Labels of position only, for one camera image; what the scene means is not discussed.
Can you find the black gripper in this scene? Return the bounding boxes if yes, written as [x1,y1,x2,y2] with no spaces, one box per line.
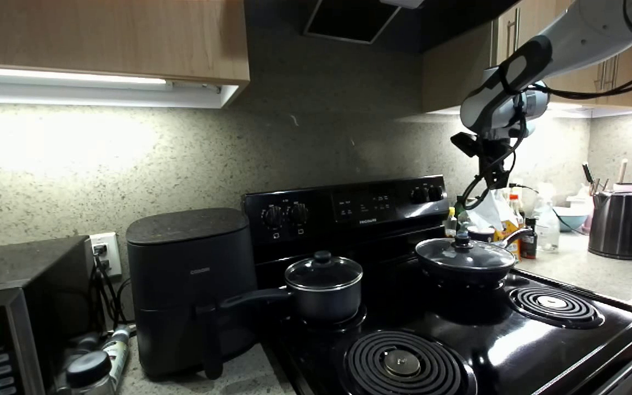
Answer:
[477,127,519,193]

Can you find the large glass pot lid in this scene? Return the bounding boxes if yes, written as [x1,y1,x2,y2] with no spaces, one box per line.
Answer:
[413,226,521,275]

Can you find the large black pot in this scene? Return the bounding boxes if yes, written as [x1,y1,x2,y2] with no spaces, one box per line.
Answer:
[413,226,540,312]

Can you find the small dark bottle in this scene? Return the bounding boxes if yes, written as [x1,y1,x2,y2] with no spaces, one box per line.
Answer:
[519,216,540,261]

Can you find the translucent spray bottle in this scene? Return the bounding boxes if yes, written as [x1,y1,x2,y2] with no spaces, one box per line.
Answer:
[533,182,565,254]

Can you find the teal bowl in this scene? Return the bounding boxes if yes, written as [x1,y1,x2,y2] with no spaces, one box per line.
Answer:
[554,204,592,236]

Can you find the black electric stove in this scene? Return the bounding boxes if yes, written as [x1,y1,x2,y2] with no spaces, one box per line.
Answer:
[242,172,632,395]

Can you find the small coil burner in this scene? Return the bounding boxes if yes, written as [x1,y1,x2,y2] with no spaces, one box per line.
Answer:
[504,282,608,332]

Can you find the dark steel utensil holder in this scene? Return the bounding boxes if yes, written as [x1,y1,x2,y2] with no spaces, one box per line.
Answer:
[589,182,632,262]

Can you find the under cabinet light strip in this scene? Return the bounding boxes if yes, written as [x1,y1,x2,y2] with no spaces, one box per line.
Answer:
[0,64,243,112]
[548,100,632,120]

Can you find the small glass saucepan lid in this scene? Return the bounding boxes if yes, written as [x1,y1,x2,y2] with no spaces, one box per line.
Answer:
[283,250,366,293]

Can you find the small black saucepan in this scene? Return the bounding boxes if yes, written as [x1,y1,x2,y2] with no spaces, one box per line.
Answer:
[220,271,366,328]

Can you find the large coil burner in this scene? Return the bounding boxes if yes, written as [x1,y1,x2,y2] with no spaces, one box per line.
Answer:
[342,327,478,395]

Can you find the black air fryer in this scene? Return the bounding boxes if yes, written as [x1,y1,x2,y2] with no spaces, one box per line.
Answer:
[126,205,260,384]

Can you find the small silvery bottle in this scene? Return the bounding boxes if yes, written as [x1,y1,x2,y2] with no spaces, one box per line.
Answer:
[103,327,137,385]

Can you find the black steel microwave oven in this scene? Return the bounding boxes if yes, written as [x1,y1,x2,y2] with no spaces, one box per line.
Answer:
[0,234,97,395]

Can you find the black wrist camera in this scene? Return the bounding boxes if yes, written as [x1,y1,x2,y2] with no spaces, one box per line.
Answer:
[451,129,480,157]

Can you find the wooden wall cabinet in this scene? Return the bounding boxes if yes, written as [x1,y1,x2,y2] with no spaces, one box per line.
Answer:
[422,0,632,112]
[0,0,253,85]

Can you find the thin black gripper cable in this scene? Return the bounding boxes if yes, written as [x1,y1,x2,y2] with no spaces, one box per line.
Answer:
[453,53,632,214]

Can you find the metal cabinet handle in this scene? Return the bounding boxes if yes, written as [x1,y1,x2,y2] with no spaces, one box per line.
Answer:
[504,6,522,46]

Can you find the white wall power outlet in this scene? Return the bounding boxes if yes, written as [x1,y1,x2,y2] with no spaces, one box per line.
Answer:
[89,231,126,279]

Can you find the black appliance power cords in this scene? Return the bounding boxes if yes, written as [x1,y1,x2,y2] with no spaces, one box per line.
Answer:
[85,244,137,334]

